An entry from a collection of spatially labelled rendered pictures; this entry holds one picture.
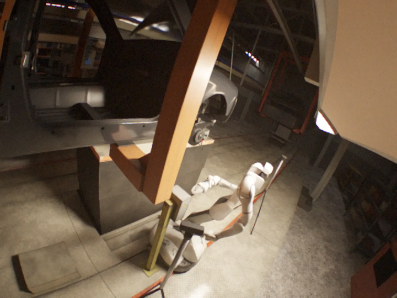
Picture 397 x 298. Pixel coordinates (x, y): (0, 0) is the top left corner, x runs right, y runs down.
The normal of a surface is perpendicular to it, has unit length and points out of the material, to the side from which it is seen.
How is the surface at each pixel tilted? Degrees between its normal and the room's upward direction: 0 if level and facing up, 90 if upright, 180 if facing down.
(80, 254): 0
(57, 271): 0
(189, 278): 0
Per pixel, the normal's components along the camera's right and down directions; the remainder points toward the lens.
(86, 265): 0.32, -0.87
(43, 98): 0.77, 0.20
